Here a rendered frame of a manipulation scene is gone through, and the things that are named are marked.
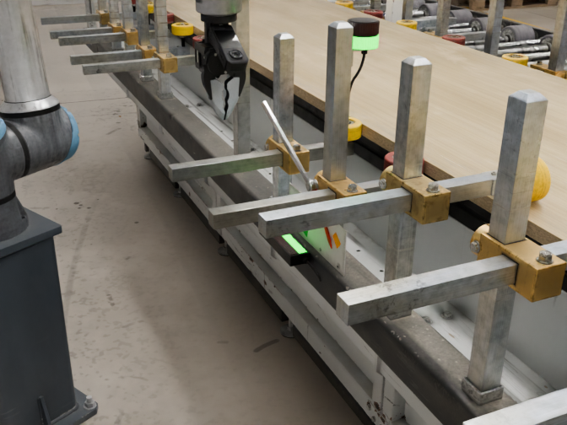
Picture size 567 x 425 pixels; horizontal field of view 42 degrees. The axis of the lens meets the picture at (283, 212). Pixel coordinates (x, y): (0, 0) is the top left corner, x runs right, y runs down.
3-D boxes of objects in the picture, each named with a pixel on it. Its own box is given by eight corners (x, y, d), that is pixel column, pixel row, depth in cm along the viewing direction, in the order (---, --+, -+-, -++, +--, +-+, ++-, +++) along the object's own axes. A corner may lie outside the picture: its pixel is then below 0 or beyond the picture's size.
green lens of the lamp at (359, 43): (355, 51, 134) (356, 38, 133) (340, 44, 139) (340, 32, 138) (384, 48, 136) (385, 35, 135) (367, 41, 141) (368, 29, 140)
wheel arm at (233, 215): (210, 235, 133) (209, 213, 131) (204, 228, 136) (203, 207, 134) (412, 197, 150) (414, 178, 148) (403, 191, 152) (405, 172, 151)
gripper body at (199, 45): (229, 67, 153) (227, 8, 148) (245, 76, 146) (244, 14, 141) (193, 70, 150) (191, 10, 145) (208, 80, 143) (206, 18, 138)
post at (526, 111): (479, 405, 111) (527, 96, 90) (465, 391, 113) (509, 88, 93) (498, 399, 112) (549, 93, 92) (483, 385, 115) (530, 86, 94)
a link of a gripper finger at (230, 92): (229, 111, 156) (228, 68, 152) (240, 120, 151) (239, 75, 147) (215, 113, 154) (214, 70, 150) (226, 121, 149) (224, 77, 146)
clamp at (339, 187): (342, 219, 140) (344, 195, 138) (311, 193, 151) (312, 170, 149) (369, 214, 142) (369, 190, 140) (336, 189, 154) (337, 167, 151)
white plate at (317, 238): (342, 276, 144) (344, 231, 140) (287, 223, 166) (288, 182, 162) (344, 276, 145) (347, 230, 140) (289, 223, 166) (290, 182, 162)
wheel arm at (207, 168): (173, 186, 154) (172, 168, 152) (168, 180, 157) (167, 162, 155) (353, 158, 170) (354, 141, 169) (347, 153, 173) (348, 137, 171)
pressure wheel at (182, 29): (191, 51, 280) (190, 20, 275) (196, 56, 273) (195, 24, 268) (170, 52, 277) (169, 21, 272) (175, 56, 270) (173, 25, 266)
